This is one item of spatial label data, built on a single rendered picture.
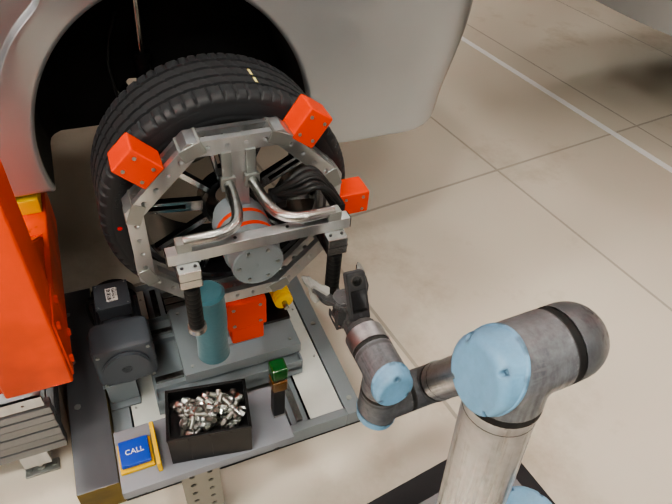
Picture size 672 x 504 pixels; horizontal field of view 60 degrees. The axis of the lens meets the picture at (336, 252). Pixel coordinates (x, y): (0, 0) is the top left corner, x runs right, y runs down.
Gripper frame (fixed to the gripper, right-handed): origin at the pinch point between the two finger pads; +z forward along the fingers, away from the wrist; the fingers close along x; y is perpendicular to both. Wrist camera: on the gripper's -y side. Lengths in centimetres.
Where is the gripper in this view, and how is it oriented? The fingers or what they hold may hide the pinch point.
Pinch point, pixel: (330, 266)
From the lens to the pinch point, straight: 143.4
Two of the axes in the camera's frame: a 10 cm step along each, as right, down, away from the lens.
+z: -3.8, -6.5, 6.6
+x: 9.2, -2.1, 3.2
